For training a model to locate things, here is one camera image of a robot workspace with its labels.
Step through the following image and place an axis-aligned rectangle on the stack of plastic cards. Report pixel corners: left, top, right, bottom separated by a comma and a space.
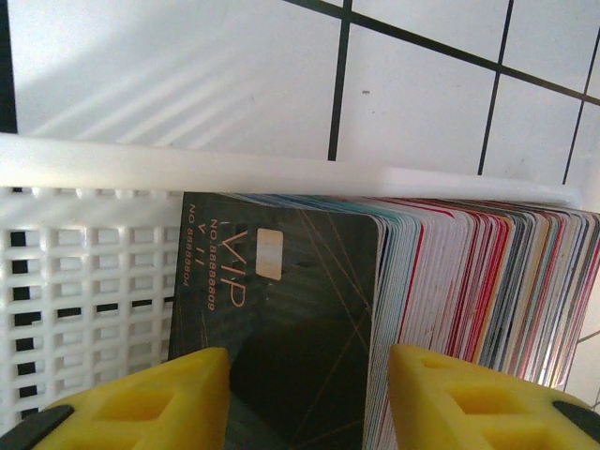
233, 191, 600, 450

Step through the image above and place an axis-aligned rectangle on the white plastic basket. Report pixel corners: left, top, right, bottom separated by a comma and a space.
0, 132, 600, 423

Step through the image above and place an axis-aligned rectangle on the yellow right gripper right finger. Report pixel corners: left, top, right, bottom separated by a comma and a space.
389, 343, 600, 450

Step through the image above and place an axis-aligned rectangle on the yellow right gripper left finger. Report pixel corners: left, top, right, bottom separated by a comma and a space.
8, 346, 232, 450

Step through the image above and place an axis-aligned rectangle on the black VIP card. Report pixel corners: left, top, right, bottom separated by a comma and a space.
166, 189, 380, 450

